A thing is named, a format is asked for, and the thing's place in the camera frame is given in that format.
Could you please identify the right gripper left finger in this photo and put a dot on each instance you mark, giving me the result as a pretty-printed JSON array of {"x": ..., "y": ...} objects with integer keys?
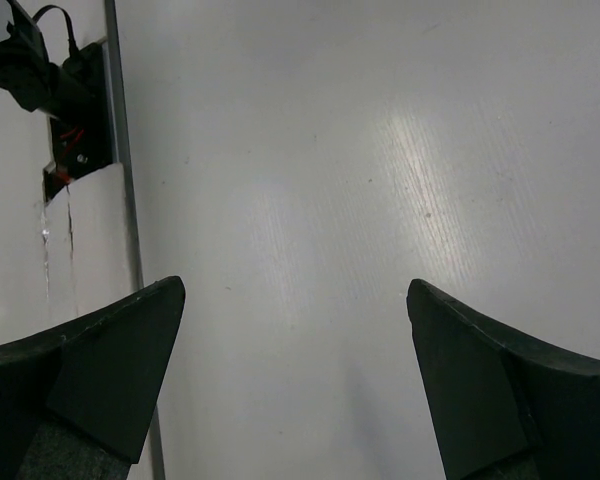
[{"x": 77, "y": 400}]

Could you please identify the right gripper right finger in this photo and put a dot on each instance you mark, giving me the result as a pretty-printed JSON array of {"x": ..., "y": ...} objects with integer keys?
[{"x": 504, "y": 404}]

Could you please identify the aluminium mounting rail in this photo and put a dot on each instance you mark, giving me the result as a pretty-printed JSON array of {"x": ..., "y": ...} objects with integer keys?
[{"x": 151, "y": 465}]

